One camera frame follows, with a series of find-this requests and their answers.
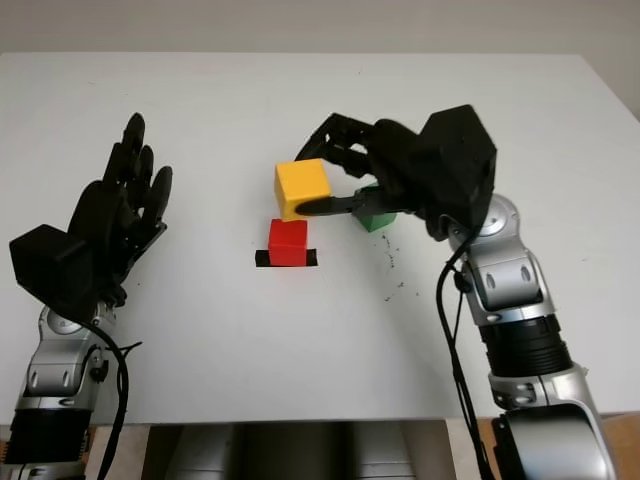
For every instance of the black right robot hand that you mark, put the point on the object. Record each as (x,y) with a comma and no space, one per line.
(400,170)

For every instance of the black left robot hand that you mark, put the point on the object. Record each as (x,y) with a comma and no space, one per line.
(105,220)

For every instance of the green cube block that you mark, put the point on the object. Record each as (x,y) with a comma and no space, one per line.
(375,223)

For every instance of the yellow cube block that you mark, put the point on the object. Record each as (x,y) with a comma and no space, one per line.
(302,182)

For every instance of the red cube block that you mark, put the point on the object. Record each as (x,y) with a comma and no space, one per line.
(287,245)

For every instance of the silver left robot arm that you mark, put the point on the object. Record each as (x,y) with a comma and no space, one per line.
(55,360)

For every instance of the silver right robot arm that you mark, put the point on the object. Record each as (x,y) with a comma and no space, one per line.
(510,280)

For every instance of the black tape strip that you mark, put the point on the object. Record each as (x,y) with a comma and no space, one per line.
(261,257)

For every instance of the dark grey robot torso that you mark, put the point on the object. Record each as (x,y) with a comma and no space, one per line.
(300,450)

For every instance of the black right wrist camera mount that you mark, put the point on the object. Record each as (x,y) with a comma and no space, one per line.
(460,160)

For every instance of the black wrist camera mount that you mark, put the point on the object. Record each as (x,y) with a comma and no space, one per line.
(460,160)
(50,270)

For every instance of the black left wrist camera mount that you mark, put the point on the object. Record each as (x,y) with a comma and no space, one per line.
(50,270)

